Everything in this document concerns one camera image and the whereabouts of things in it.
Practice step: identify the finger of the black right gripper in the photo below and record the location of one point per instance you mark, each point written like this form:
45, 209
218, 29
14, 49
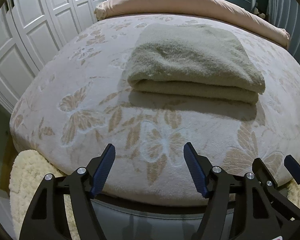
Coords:
293, 167
278, 201

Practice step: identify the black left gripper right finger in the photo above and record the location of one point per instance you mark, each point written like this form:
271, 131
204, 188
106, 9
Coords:
253, 216

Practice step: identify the pink rolled duvet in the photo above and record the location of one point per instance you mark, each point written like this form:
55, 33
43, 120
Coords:
221, 10

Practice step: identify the floral patterned bed blanket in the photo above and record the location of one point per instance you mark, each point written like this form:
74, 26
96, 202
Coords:
80, 102

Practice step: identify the grey striped curtain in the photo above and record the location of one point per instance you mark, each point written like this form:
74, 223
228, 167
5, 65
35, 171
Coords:
286, 14

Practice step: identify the cream fluffy floor rug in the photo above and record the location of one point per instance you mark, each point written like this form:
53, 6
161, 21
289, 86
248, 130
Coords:
28, 170

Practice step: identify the cream knitted sweater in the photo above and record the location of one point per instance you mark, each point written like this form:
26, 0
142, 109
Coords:
194, 60

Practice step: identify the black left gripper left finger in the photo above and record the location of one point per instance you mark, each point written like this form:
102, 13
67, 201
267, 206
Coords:
46, 215

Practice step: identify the white panelled wardrobe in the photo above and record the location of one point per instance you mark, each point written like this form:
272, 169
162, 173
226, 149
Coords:
32, 32

